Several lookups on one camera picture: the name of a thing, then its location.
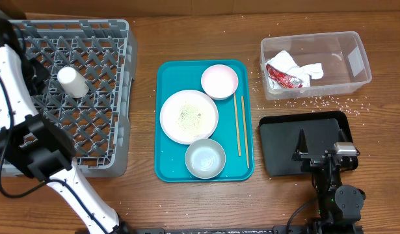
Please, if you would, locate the grey small bowl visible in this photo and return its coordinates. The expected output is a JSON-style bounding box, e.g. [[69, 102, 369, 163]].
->
[[185, 138, 226, 179]]

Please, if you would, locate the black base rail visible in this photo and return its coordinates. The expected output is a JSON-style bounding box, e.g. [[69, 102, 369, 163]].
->
[[112, 226, 364, 234]]

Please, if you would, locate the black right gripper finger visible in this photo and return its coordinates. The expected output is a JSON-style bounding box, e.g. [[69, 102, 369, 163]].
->
[[338, 129, 352, 143], [292, 129, 308, 161]]

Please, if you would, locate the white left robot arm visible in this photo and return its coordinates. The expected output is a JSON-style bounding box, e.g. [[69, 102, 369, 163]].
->
[[0, 18, 129, 233]]

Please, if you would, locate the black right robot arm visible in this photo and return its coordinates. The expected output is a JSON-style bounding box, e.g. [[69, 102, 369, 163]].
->
[[285, 129, 366, 233]]

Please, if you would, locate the black tray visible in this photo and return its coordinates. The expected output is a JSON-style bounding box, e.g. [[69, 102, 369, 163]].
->
[[259, 111, 353, 177]]

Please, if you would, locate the pink plastic bowl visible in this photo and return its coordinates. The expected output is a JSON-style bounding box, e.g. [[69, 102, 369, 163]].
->
[[200, 64, 239, 100]]

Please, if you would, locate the red snack wrapper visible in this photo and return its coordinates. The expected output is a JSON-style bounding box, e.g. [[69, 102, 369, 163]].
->
[[266, 64, 302, 88]]

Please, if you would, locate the grey dishwasher rack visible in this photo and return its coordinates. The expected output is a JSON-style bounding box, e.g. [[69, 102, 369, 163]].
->
[[0, 18, 137, 177]]

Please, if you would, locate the right wooden chopstick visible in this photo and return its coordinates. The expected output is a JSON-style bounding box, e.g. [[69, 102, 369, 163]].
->
[[241, 96, 250, 169]]

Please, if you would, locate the teal plastic tray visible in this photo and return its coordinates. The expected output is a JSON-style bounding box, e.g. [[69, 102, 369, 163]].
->
[[154, 59, 254, 183]]

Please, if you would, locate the cream plastic cup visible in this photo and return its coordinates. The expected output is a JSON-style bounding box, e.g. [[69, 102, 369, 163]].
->
[[57, 66, 89, 98]]

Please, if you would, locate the clear plastic bin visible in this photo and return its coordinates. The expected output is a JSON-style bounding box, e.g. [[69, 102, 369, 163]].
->
[[260, 31, 372, 100]]

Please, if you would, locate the white paper napkin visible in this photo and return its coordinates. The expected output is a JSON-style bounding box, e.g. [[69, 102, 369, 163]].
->
[[265, 50, 324, 90]]

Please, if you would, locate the white round plate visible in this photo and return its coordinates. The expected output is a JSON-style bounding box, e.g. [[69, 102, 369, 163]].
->
[[159, 90, 219, 145]]

